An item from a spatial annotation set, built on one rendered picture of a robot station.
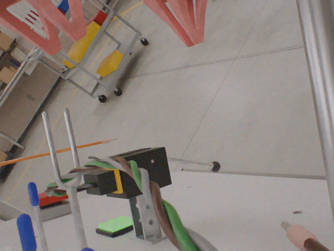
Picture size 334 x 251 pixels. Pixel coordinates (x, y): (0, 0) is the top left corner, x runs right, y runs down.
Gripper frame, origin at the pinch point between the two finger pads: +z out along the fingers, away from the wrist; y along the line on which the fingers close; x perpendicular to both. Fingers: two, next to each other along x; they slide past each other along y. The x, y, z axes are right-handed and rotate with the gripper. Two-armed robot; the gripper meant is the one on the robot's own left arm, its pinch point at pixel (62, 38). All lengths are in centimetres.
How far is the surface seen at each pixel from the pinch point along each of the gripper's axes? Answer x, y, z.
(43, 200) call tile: -5.0, -22.5, 17.9
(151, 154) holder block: -0.1, 2.5, 13.8
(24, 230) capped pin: -15.3, 12.7, 7.4
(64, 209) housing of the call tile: -3.5, -21.9, 20.9
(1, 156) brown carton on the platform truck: 155, -714, 117
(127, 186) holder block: -4.2, 2.4, 14.5
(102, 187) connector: -6.0, 1.7, 13.0
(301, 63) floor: 165, -83, 74
